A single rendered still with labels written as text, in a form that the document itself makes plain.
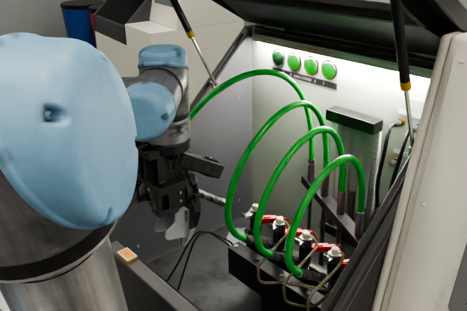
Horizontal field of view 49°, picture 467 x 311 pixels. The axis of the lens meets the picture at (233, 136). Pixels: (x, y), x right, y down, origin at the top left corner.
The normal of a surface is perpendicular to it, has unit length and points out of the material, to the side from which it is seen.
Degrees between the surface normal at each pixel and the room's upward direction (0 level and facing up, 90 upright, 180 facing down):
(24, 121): 61
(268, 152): 90
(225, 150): 90
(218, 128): 90
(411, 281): 76
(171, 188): 90
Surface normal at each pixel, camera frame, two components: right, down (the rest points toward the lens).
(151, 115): -0.08, 0.39
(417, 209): -0.73, 0.04
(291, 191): -0.75, 0.27
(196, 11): 0.55, 0.32
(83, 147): 0.98, -0.09
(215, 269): -0.02, -0.92
